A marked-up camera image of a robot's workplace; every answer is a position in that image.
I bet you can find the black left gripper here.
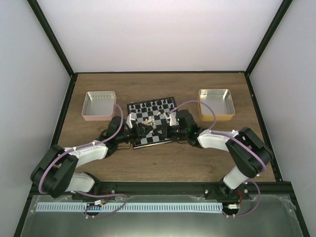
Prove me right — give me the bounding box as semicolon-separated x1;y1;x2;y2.
117;123;154;144

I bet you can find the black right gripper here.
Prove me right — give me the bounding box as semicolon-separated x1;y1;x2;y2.
153;123;188;139

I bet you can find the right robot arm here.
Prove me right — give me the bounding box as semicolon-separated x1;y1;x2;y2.
153;110;274;199

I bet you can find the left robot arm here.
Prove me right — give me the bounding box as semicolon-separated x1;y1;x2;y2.
30;116;153;199

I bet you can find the pile of white chess pieces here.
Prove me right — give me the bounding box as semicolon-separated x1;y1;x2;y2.
142;117;156;127

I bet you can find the row of black chess pieces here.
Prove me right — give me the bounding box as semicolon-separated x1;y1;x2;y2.
127;97;176;115

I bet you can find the black and silver chessboard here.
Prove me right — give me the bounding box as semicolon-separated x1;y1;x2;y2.
127;97;185;149

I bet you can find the pink metal tin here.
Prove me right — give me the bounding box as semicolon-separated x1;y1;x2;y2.
81;91;117;121

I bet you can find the yellow metal tin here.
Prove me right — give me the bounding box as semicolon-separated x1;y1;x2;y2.
197;89;235;121

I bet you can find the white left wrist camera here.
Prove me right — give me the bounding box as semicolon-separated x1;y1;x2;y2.
126;113;137;128

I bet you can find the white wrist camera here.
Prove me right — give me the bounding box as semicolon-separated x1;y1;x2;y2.
126;113;137;128
166;112;177;126

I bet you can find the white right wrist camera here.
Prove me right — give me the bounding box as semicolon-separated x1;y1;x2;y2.
166;112;177;126

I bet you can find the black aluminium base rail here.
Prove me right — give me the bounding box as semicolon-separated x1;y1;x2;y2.
32;181;292;198

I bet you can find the light blue slotted cable duct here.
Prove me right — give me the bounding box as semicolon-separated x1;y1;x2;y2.
36;202;223;214

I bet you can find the black frame post left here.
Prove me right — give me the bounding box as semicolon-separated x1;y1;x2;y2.
27;0;75;78

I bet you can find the black frame post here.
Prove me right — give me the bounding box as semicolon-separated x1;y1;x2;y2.
245;0;293;77
27;0;75;78

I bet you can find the black frame post right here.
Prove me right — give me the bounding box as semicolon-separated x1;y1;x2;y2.
245;0;293;77

